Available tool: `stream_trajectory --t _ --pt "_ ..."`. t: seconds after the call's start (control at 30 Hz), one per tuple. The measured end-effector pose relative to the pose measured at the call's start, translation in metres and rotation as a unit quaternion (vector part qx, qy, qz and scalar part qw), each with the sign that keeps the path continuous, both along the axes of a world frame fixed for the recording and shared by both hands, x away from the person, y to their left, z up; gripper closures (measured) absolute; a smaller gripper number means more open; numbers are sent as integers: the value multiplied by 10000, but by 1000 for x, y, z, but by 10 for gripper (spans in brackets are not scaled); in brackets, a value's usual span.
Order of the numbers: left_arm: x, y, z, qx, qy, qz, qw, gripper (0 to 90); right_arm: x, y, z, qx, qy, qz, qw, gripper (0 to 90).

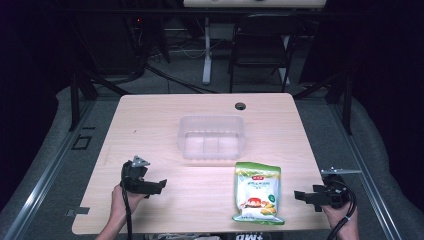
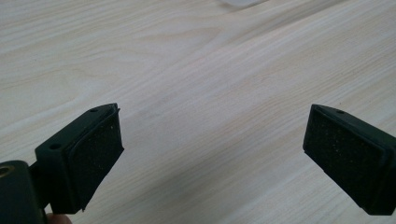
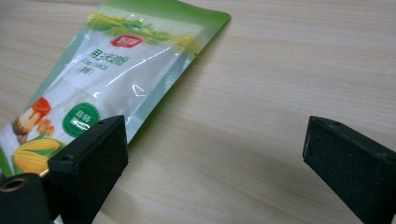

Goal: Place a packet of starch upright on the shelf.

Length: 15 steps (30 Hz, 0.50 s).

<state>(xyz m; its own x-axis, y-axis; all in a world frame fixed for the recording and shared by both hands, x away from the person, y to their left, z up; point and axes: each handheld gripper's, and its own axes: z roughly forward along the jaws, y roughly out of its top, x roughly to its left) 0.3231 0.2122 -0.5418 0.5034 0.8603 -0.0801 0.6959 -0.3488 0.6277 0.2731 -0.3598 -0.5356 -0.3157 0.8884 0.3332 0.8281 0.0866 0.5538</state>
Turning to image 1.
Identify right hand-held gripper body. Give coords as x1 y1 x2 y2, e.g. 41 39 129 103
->
312 167 363 211

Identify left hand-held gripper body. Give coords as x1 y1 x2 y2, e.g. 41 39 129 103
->
119 155 151 195

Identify green and white snack bag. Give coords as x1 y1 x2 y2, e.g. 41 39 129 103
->
231 161 286 226

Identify clear plastic container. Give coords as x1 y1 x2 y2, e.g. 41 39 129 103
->
176 114 247 161

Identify person's right hand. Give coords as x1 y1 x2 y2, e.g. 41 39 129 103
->
321 202 360 232

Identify person's left hand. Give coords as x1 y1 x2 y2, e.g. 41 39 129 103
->
110 184 148 222

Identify black tape floor marking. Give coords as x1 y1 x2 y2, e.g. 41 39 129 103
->
70 125 97 151

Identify grey tape strip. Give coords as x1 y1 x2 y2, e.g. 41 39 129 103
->
65 206 91 218

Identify black item with white print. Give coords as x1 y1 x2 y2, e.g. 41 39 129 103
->
228 232 273 240

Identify black metal stand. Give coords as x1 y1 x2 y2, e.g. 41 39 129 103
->
293 69 354 136
68 66 131 133

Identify white desk leg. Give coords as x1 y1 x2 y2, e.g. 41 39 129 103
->
201 16 214 86

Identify black chair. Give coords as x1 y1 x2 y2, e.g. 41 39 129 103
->
228 14 306 94

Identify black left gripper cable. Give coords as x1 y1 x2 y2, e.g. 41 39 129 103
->
120 181 134 240

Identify metal floor rail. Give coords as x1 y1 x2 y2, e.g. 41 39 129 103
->
328 101 403 240
1 99 96 240

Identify black floor cable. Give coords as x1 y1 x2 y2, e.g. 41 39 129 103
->
144 64 219 95

